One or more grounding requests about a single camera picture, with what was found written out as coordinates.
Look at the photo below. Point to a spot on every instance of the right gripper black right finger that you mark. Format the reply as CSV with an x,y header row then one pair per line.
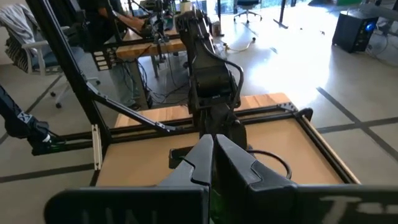
x,y
242,180

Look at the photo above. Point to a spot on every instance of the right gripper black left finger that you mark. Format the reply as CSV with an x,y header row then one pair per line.
x,y
199,155

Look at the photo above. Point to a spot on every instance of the background black robot arm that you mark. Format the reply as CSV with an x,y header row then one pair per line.
x,y
157,21

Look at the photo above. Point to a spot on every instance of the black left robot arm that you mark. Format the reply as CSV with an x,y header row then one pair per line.
x,y
211,77

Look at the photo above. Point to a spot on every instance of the wooden workbench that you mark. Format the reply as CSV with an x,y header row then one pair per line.
x,y
140,49

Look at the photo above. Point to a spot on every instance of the black panel with white labels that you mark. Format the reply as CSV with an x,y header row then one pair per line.
x,y
104,60

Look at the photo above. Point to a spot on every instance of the white cylinder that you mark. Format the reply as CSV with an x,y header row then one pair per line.
x,y
185,6

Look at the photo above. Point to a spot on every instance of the black office chair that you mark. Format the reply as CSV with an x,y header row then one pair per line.
x,y
247,11

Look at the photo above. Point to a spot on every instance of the black stand leg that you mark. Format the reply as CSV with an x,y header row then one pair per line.
x,y
281,15

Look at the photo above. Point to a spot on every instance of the person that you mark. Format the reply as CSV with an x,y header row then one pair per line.
x,y
93,21

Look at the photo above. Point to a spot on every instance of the black computer tower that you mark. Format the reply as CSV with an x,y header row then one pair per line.
x,y
353,31

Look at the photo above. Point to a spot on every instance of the white chair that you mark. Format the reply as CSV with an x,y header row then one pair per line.
x,y
37,59

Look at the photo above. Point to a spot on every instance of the grey cloth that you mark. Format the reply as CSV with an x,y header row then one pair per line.
x,y
17,21

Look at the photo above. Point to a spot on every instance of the white plastic bracket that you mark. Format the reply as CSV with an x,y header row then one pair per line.
x,y
97,146

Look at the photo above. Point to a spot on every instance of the black aluminium table frame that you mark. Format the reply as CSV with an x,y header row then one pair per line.
x,y
74,71

